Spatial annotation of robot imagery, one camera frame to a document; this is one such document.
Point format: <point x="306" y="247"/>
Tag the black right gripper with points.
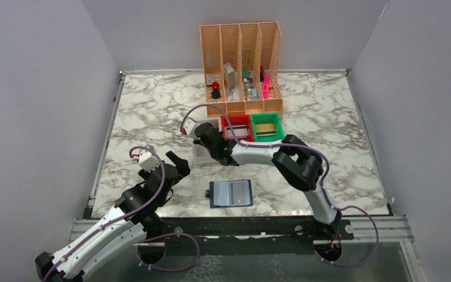
<point x="196" y="141"/>

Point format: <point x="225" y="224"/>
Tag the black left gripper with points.
<point x="181" y="164"/>

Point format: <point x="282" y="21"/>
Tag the navy blue card holder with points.
<point x="230" y="193"/>

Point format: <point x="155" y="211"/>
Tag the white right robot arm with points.
<point x="300" y="165"/>

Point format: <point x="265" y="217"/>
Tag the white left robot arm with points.
<point x="131" y="219"/>

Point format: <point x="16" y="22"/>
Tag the silver card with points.
<point x="240" y="131"/>

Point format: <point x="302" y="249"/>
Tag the gold card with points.
<point x="265" y="129"/>

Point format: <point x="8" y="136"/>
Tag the white plastic bin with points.
<point x="201" y="156"/>

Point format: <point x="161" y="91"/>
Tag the red plastic bin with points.
<point x="237" y="120"/>

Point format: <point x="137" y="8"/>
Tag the red and black stamp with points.
<point x="215" y="93"/>

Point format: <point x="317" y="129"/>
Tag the green plastic bin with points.
<point x="258" y="118"/>

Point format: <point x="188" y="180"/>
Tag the white box in organizer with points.
<point x="229" y="75"/>

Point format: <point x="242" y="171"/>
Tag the pink highlighter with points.
<point x="266" y="86"/>

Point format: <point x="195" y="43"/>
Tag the peach desk file organizer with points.
<point x="253" y="50"/>

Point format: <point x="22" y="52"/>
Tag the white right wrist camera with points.
<point x="189" y="127"/>

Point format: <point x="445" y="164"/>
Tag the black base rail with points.
<point x="229" y="236"/>

